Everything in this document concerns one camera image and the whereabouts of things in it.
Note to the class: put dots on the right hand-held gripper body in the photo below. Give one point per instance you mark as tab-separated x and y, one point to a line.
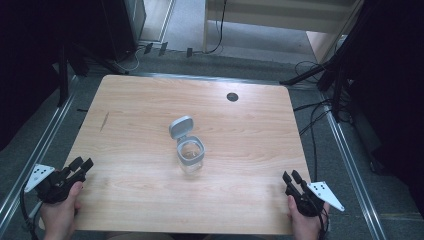
311	201

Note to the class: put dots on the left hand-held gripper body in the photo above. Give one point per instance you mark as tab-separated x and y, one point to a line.
53	188

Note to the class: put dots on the person's right hand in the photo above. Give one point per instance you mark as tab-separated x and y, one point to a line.
308	228

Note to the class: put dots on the person's left hand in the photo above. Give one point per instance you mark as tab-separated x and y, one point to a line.
58	218

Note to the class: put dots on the black metal stand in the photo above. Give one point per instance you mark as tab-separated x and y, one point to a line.
62	76

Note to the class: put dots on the dark round table grommet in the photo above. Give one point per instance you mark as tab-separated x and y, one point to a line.
232	97

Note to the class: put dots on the clear jar with grey lid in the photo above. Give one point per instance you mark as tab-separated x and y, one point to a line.
188	150

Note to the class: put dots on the black tripod stand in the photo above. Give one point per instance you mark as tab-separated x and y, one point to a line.
333	63

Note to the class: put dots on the small black plug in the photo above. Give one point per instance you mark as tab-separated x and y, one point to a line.
163	48
148	48
189	52

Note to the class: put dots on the black cabinet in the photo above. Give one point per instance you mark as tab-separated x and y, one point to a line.
126	26

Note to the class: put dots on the white shelf unit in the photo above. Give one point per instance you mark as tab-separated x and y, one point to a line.
283	15

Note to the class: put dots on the metal floor rail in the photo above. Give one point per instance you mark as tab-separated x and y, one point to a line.
30	160
353	173
213	78

